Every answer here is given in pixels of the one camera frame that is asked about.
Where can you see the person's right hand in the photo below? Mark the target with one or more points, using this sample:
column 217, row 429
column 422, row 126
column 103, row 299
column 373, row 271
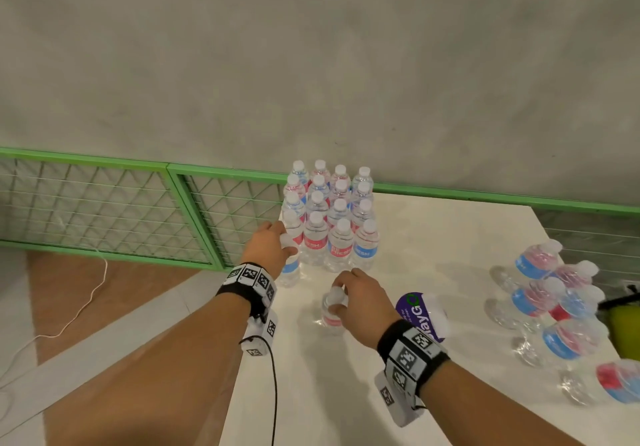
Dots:
column 367, row 311

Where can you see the person's left hand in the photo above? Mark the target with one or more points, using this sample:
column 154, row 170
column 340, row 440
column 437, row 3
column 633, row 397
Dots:
column 265, row 251

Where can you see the water bottle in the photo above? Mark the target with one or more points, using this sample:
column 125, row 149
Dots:
column 331, row 322
column 290, row 273

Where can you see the neat rows of water bottles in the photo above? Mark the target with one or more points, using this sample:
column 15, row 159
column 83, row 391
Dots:
column 315, row 241

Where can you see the group of water bottles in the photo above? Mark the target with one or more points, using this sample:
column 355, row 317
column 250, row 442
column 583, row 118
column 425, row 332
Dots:
column 530, row 261

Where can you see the person's right forearm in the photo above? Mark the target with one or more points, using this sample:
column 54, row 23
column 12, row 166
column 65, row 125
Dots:
column 490, row 410

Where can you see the person's left forearm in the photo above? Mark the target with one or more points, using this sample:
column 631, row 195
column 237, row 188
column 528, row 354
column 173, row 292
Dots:
column 150, row 380

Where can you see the purple round sticker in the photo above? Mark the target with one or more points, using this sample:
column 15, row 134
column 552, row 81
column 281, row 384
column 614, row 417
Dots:
column 410, row 311

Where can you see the white table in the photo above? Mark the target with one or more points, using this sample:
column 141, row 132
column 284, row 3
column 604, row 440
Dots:
column 450, row 241

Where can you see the green metal mesh fence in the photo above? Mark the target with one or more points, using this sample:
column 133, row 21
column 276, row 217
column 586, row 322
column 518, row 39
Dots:
column 75, row 158

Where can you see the wooden-backed green seat chair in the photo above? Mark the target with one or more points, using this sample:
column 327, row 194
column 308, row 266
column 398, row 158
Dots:
column 625, row 331

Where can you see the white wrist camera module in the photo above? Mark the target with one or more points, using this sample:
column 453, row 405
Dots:
column 260, row 338
column 395, row 403

